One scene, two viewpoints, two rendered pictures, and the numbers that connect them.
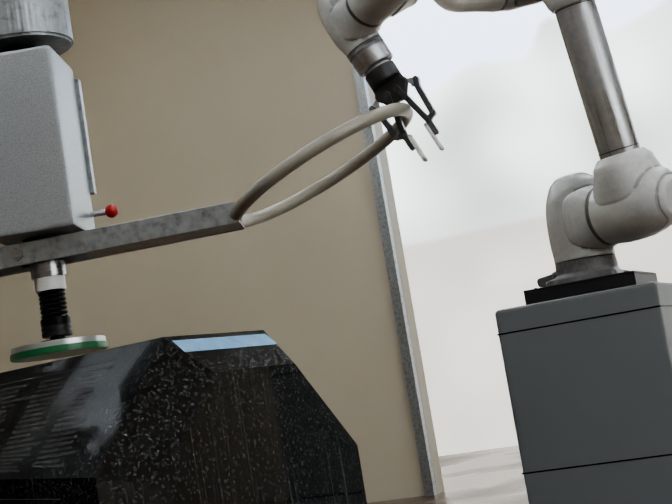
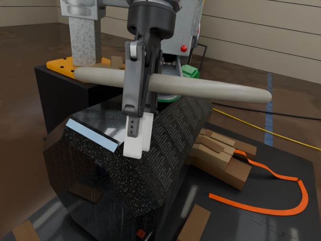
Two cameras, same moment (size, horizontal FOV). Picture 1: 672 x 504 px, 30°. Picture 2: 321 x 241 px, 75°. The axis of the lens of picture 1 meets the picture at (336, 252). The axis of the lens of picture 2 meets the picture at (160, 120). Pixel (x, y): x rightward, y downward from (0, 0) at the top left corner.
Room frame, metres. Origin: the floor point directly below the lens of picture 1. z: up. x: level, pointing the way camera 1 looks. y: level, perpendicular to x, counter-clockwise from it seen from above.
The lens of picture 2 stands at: (2.79, -0.53, 1.39)
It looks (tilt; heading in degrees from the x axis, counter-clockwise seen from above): 32 degrees down; 86
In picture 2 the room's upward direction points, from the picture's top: 8 degrees clockwise
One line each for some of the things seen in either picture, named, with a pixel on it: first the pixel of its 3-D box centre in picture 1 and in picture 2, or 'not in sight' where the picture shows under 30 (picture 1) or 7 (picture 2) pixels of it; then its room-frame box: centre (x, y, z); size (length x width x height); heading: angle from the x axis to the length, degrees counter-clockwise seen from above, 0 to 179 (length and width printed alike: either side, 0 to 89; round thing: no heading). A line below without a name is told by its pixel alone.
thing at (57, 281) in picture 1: (50, 283); not in sight; (2.85, 0.66, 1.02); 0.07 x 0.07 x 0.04
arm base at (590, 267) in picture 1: (579, 272); not in sight; (3.19, -0.60, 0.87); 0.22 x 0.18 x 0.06; 66
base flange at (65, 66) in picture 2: not in sight; (88, 65); (2.21, 1.25, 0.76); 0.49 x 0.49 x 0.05; 61
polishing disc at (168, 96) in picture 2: (58, 345); (162, 91); (2.85, 0.66, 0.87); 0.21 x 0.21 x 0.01
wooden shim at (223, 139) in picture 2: not in sight; (222, 139); (3.60, 1.28, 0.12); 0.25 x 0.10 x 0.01; 149
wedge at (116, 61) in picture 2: not in sight; (116, 62); (2.44, 1.31, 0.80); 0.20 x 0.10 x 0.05; 104
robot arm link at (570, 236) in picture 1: (580, 216); not in sight; (3.17, -0.63, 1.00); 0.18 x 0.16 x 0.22; 35
